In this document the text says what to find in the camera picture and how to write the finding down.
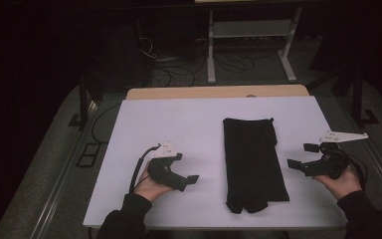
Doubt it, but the person's right hand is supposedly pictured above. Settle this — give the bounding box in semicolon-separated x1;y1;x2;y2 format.
312;165;363;201

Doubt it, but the left hand-held gripper cable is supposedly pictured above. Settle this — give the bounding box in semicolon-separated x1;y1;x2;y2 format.
128;142;162;195

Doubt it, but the black metal stand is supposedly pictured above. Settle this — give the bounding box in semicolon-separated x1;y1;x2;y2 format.
351;66;381;128
68;78;96;130

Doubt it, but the person's left hand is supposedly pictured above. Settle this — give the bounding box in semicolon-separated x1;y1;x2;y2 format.
133;163;177;203

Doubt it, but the black tank top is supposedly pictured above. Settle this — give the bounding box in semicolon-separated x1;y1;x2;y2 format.
222;117;291;215

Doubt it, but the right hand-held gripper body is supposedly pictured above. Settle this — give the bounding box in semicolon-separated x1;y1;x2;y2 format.
302;130;369;180

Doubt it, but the white thin cable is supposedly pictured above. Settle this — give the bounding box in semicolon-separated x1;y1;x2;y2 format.
137;37;157;60

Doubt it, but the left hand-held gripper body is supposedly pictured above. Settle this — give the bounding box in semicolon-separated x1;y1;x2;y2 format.
146;142;189;193

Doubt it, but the black floor cable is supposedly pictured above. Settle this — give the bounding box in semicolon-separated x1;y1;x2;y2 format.
91;103;123;145

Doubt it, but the bundle of black floor cables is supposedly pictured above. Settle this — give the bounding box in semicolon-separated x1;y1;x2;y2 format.
213;49;277;74
152;61;202;88

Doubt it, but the right hand-held gripper cable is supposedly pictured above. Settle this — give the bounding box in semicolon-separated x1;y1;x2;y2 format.
342;153;368;192

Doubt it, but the hand-held gripper cable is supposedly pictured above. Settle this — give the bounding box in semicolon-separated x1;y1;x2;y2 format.
128;142;162;195
342;153;368;192

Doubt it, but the white metal desk frame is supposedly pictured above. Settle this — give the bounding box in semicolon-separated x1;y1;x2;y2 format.
194;0;303;85

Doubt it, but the white table cover sheet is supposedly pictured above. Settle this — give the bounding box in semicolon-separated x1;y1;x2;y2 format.
83;96;349;230

